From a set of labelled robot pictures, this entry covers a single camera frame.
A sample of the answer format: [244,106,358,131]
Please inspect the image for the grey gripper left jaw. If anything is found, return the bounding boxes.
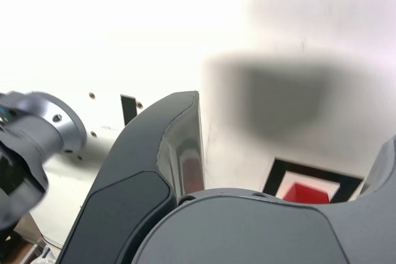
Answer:
[58,90,205,264]

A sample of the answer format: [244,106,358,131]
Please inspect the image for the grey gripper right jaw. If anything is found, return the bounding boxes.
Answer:
[131,133,396,264]

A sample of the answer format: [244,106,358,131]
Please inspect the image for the red cube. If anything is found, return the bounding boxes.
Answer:
[283,182,330,205]

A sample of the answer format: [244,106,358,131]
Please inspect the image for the black tape strip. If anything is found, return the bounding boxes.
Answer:
[120,93,137,127]

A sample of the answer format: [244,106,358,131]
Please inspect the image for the black tape square outline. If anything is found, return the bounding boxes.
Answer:
[262,157,364,205]

